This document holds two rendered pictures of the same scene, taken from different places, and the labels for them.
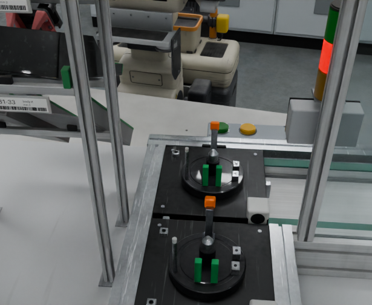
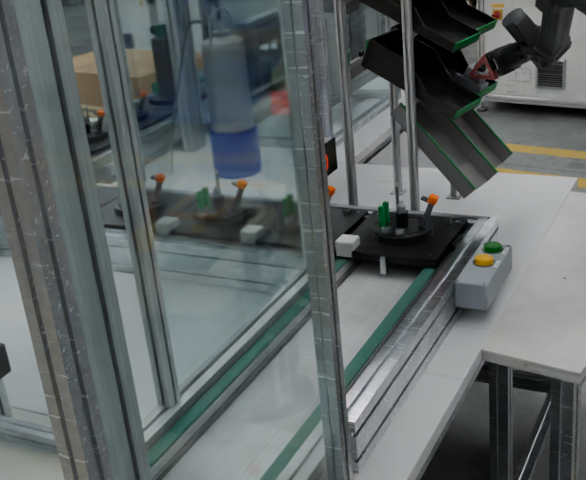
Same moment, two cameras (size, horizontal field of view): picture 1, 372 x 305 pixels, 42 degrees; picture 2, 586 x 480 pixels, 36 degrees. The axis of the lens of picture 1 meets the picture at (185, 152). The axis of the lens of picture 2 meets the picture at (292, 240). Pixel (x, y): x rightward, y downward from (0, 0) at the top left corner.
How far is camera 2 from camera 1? 2.40 m
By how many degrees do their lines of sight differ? 94
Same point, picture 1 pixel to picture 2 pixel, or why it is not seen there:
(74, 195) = not seen: hidden behind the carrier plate
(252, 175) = (395, 250)
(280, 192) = (391, 286)
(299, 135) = not seen: hidden behind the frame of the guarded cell
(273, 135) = (468, 274)
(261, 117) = not seen: outside the picture
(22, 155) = (536, 202)
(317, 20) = not seen: outside the picture
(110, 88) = (409, 107)
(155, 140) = (485, 219)
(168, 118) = not seen: outside the picture
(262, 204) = (344, 239)
